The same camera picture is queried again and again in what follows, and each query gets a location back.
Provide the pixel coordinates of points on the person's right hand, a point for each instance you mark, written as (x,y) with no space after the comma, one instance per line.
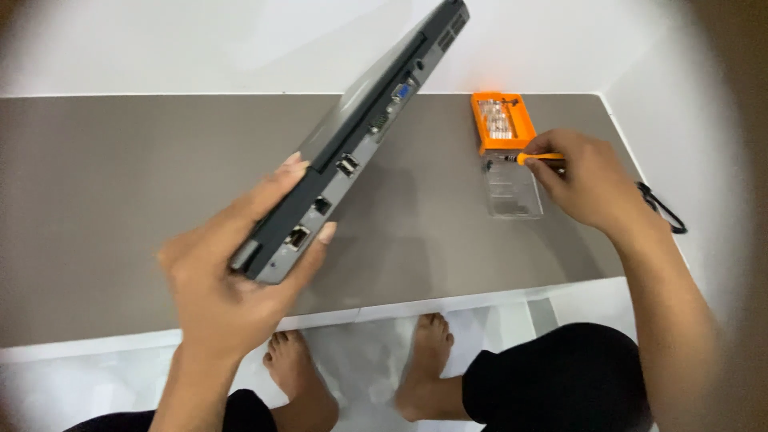
(585,180)

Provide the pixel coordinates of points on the person's left hand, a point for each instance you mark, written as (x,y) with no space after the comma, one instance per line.
(222,300)

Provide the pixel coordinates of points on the person's right fingers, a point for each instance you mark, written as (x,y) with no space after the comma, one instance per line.
(543,165)

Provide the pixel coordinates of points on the dark grey laptop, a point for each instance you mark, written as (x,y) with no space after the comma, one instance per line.
(360,138)

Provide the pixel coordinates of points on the clear plastic case lid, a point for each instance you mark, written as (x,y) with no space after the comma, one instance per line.
(511,187)

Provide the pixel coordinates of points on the orange screwdriver bit case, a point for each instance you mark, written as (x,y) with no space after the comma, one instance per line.
(503,122)

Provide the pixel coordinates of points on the person's black shorts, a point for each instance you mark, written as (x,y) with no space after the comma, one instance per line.
(558,384)

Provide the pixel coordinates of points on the person's right foot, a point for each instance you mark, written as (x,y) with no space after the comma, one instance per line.
(426,372)

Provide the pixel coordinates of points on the person's foot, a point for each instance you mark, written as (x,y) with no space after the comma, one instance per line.
(426,372)
(300,378)

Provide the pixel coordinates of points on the person's left foot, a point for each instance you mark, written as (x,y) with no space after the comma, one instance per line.
(300,378)

